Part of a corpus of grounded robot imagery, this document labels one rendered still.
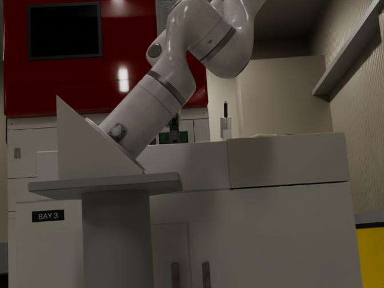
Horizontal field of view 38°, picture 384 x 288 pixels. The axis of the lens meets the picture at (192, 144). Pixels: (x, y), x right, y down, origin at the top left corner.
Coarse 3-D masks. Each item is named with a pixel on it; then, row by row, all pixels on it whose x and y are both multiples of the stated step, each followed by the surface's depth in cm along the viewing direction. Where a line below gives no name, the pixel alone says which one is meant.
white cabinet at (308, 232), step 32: (192, 192) 160; (224, 192) 161; (256, 192) 161; (288, 192) 161; (320, 192) 162; (32, 224) 157; (64, 224) 157; (160, 224) 158; (192, 224) 158; (224, 224) 159; (256, 224) 159; (288, 224) 159; (320, 224) 160; (352, 224) 160; (32, 256) 155; (64, 256) 156; (160, 256) 156; (192, 256) 157; (224, 256) 157; (256, 256) 157; (288, 256) 158; (320, 256) 158; (352, 256) 158
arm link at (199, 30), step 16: (192, 0) 134; (176, 16) 133; (192, 16) 133; (208, 16) 134; (176, 32) 133; (192, 32) 134; (208, 32) 134; (224, 32) 135; (176, 48) 133; (192, 48) 137; (208, 48) 135; (160, 64) 135; (176, 64) 133; (160, 80) 133; (176, 80) 133; (192, 80) 135; (176, 96) 133
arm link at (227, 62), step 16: (224, 0) 148; (240, 0) 144; (256, 0) 146; (224, 16) 149; (240, 16) 143; (240, 32) 139; (224, 48) 135; (240, 48) 136; (208, 64) 139; (224, 64) 137; (240, 64) 137
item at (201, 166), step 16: (176, 144) 163; (192, 144) 163; (208, 144) 163; (224, 144) 163; (48, 160) 161; (144, 160) 162; (160, 160) 162; (176, 160) 162; (192, 160) 162; (208, 160) 162; (224, 160) 162; (48, 176) 160; (192, 176) 161; (208, 176) 161; (224, 176) 162
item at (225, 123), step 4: (220, 120) 194; (224, 120) 193; (228, 120) 193; (220, 124) 195; (224, 124) 194; (228, 124) 194; (224, 128) 194; (228, 128) 194; (224, 132) 192; (228, 132) 192; (224, 136) 192; (228, 136) 192; (224, 140) 191
